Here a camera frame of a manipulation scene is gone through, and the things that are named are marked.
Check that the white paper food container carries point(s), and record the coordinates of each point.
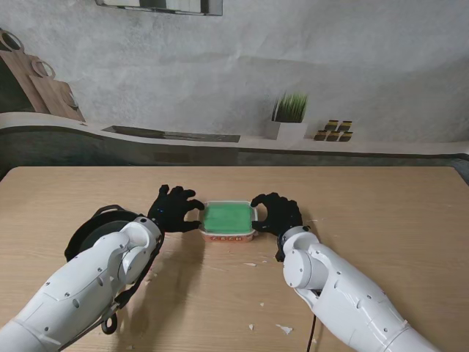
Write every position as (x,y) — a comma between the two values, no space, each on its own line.
(227,239)

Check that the small brown spice jar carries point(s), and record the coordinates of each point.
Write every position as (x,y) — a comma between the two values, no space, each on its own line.
(346,136)
(345,125)
(333,136)
(331,125)
(320,135)

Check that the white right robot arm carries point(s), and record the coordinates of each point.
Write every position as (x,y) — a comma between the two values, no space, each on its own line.
(340,289)

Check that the black cast iron pan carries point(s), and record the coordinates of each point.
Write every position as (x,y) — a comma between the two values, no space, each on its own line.
(84,234)

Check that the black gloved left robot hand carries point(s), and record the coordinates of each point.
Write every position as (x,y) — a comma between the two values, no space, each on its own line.
(172,212)

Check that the clear plastic lid green inside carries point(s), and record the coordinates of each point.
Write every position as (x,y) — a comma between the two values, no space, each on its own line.
(227,217)

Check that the small wooden cutting board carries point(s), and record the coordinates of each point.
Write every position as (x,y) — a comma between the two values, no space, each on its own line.
(55,99)

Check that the large wooden cutting board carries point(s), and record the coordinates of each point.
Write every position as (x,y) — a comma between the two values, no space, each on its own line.
(18,73)

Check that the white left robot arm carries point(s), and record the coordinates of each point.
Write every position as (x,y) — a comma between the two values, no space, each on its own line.
(91,278)

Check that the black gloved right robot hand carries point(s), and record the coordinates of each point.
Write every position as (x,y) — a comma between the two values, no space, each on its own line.
(284,216)

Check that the green plant in white pot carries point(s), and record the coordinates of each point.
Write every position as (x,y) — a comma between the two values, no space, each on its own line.
(289,110)

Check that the grey built-in cooktop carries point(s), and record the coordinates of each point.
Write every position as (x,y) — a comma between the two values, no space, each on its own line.
(172,135)

